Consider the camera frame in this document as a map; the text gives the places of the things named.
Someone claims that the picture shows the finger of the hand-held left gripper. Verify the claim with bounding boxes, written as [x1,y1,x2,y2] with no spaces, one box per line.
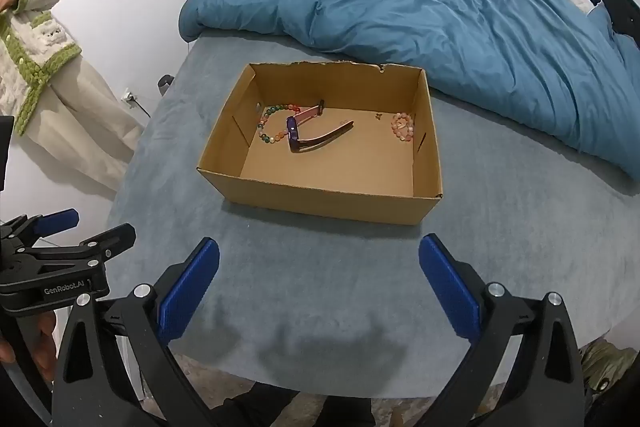
[0,208,80,254]
[15,223,137,275]

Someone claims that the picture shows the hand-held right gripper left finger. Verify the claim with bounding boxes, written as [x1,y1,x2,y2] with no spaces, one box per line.
[52,236,236,427]

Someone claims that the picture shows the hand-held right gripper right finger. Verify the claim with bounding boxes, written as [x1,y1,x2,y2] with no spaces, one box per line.
[419,233,586,427]

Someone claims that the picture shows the cardboard box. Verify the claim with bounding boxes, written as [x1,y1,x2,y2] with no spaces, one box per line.
[196,61,444,226]

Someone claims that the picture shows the multicolour bead bracelet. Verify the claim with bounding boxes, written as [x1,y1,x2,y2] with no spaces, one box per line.
[257,104,301,146]

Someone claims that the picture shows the orange bead bracelet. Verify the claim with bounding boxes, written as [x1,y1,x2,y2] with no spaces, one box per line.
[391,111,416,142]

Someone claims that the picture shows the pink strap wristwatch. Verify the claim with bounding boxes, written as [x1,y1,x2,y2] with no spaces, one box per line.
[285,99,356,155]

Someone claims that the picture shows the person's left hand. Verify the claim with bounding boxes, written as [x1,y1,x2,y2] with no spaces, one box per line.
[0,311,59,385]

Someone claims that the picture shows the black flat panel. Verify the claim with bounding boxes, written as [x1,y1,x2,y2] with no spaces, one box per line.
[0,116,15,190]

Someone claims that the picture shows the grey bed sheet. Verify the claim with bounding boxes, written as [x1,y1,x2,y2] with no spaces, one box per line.
[107,32,640,398]

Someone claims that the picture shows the person's black trousers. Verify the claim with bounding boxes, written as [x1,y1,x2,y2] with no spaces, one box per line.
[220,382,376,427]

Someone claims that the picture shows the beige curtain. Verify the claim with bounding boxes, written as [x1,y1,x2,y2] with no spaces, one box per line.
[0,0,146,192]

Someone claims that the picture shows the camouflage cloth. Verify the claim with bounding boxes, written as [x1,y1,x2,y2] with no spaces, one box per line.
[580,339,638,393]

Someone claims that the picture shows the blue duvet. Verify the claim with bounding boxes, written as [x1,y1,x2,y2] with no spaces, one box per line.
[179,0,640,180]

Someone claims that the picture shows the white pillow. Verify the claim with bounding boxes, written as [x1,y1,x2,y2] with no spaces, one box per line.
[565,0,608,15]

